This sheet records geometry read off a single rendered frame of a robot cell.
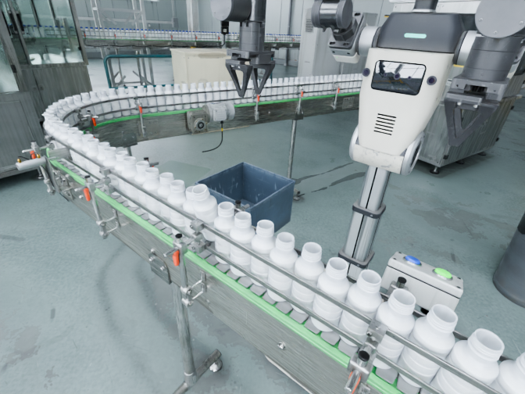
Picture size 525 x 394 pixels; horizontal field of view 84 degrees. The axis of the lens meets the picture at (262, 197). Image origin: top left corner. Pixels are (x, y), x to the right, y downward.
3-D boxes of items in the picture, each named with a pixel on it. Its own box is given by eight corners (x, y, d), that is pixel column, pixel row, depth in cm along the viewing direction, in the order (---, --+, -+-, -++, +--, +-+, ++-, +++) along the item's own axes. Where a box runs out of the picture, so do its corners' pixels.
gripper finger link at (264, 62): (234, 94, 72) (234, 51, 67) (252, 91, 77) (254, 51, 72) (255, 98, 68) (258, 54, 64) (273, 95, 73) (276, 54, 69)
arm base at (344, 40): (351, 50, 97) (365, 14, 96) (344, 36, 90) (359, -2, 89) (327, 48, 102) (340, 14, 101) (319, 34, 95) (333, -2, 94)
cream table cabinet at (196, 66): (233, 117, 558) (233, 48, 499) (250, 126, 515) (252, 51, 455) (177, 124, 504) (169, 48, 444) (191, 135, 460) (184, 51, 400)
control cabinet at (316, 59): (319, 102, 710) (332, 8, 613) (333, 106, 674) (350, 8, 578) (293, 105, 669) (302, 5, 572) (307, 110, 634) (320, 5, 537)
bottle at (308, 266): (318, 315, 64) (330, 259, 55) (291, 314, 64) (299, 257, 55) (313, 293, 69) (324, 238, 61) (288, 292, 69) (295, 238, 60)
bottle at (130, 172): (147, 207, 97) (138, 162, 89) (127, 209, 96) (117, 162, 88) (148, 198, 102) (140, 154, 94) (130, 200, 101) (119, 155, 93)
